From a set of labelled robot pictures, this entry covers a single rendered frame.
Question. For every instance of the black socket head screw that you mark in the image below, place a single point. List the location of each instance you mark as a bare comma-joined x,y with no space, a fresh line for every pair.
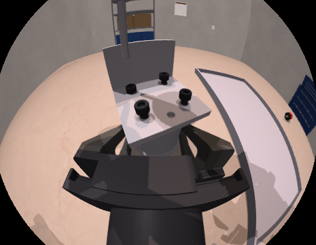
164,76
142,108
185,96
131,89

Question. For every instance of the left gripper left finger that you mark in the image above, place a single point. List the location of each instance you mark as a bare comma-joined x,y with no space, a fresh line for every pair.
107,142

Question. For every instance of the grey l-shaped bracket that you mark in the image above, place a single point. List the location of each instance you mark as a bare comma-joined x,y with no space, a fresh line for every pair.
147,59

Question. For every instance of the red screwdriver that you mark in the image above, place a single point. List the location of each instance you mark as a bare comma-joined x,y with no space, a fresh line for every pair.
288,115

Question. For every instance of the dark blue electric screwdriver barrel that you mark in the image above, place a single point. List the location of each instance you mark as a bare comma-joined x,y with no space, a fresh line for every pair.
122,23

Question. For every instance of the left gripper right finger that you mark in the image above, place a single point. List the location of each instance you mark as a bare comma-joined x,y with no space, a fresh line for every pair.
212,151

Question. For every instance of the shallow grey rectangular tray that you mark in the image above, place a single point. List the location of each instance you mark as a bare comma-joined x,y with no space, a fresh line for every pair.
263,148

